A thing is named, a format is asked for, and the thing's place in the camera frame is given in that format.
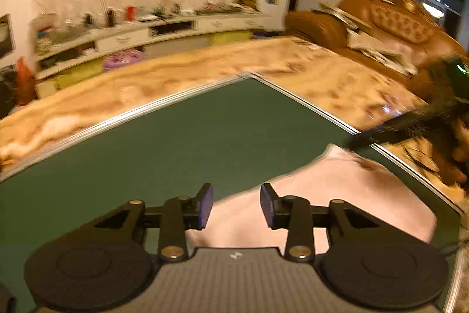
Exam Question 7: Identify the grey lace sofa cover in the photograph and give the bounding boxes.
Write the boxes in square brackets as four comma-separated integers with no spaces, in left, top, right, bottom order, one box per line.
[319,1,418,77]

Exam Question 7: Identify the pale pink shirt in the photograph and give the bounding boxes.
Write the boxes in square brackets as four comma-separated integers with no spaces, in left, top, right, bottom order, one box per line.
[185,143,438,249]

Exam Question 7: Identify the eyeglasses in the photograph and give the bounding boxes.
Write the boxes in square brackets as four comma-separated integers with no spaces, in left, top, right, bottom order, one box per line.
[401,142,440,172]

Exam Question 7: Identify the purple bag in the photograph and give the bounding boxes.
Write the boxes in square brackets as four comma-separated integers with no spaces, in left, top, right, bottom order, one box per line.
[103,49,144,72]

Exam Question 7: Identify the person's right hand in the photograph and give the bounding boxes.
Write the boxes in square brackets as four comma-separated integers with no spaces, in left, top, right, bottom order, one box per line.
[429,117,469,185]

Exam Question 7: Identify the orange plastic bag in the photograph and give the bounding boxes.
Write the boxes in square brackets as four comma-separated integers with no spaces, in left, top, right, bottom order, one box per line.
[15,56,37,106]

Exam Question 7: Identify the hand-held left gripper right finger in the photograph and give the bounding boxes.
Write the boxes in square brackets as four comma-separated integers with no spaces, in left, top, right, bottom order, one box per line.
[259,183,382,261]

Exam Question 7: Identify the black bag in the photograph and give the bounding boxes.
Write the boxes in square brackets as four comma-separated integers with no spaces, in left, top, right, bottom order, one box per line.
[0,73,17,117]

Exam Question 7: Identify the brown leather sofa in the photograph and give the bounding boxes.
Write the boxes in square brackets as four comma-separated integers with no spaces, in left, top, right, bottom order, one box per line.
[285,0,469,104]

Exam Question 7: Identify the green table mat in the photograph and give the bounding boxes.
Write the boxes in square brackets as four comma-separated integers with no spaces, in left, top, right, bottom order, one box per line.
[0,76,462,313]

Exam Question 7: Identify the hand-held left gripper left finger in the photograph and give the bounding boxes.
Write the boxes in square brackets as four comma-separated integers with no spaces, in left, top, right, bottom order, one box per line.
[93,183,215,261]

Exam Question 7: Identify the black and white wall poster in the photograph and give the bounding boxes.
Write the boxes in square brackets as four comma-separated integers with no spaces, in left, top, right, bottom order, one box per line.
[0,14,15,60]

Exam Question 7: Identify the white TV cabinet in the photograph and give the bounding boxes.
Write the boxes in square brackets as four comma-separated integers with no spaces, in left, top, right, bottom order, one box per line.
[31,10,270,99]

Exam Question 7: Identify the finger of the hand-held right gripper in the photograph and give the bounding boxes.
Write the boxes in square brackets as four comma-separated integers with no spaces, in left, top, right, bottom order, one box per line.
[379,104,455,132]
[346,126,440,149]

